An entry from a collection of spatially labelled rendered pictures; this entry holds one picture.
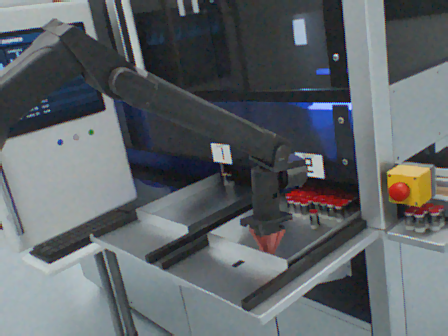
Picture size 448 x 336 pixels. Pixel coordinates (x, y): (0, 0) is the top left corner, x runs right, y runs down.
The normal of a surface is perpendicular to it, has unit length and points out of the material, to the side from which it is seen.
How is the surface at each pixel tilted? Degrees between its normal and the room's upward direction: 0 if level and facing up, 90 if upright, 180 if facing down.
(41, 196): 90
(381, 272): 90
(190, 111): 101
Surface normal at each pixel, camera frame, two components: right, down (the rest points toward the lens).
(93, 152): 0.71, 0.09
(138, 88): 0.59, 0.37
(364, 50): -0.73, 0.32
